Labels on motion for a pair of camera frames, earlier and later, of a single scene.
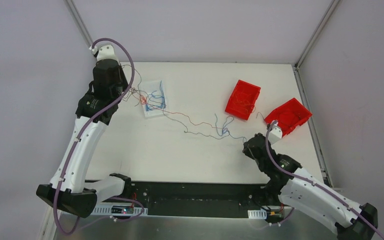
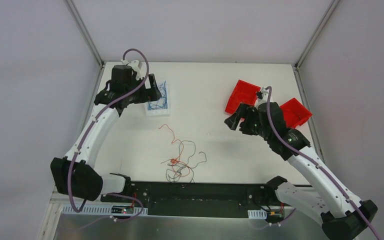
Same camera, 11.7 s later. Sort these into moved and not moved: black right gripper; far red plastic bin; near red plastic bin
Moved: black right gripper
Not moved: far red plastic bin; near red plastic bin
